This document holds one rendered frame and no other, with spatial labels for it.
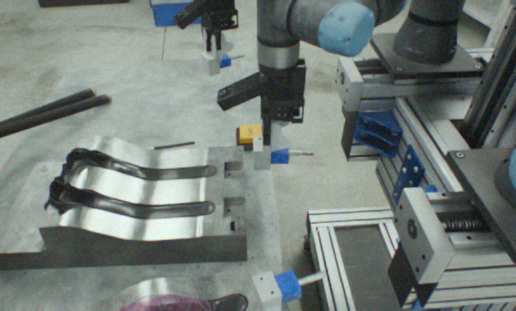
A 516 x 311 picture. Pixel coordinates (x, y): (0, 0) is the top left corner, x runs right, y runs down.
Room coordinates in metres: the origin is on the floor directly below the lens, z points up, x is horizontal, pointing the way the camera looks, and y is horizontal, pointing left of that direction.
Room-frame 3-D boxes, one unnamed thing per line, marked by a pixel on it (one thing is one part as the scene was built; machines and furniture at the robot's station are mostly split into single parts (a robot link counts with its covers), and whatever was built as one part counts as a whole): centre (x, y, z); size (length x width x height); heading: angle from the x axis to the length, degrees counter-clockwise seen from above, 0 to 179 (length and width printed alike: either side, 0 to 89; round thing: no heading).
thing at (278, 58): (0.63, -0.03, 1.17); 0.08 x 0.08 x 0.05
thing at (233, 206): (0.51, 0.05, 0.87); 0.05 x 0.05 x 0.04; 3
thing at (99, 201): (0.55, 0.26, 0.92); 0.35 x 0.16 x 0.09; 93
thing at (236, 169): (0.62, 0.05, 0.87); 0.05 x 0.05 x 0.04; 3
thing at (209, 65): (1.06, 0.10, 0.93); 0.13 x 0.05 x 0.05; 121
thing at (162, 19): (3.77, 0.71, 0.11); 0.61 x 0.41 x 0.22; 98
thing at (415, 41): (0.90, -0.42, 1.09); 0.15 x 0.15 x 0.10
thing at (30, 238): (0.56, 0.28, 0.87); 0.50 x 0.26 x 0.14; 93
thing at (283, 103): (0.63, -0.04, 1.09); 0.09 x 0.08 x 0.12; 91
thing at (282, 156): (0.63, -0.06, 0.93); 0.13 x 0.05 x 0.05; 90
